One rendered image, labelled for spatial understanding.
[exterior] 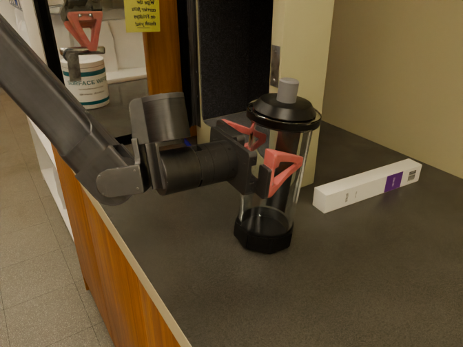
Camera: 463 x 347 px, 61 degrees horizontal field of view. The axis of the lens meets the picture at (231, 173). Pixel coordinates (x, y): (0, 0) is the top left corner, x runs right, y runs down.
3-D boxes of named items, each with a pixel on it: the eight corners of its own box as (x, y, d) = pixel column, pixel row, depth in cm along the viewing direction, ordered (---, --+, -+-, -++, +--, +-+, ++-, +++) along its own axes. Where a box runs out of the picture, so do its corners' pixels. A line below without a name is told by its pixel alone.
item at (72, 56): (82, 81, 76) (78, 51, 74) (70, 82, 75) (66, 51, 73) (79, 78, 78) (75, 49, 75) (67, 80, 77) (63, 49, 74)
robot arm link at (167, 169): (147, 195, 52) (162, 199, 47) (137, 144, 51) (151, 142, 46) (193, 184, 56) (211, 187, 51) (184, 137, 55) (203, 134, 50)
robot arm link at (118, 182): (116, 188, 56) (98, 200, 47) (100, 108, 54) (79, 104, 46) (199, 175, 56) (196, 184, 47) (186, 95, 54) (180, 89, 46)
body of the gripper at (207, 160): (221, 124, 58) (176, 131, 54) (261, 151, 51) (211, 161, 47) (218, 162, 61) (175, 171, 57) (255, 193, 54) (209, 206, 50)
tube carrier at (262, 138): (269, 206, 73) (289, 96, 63) (308, 239, 65) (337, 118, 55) (220, 219, 68) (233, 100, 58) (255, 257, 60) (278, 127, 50)
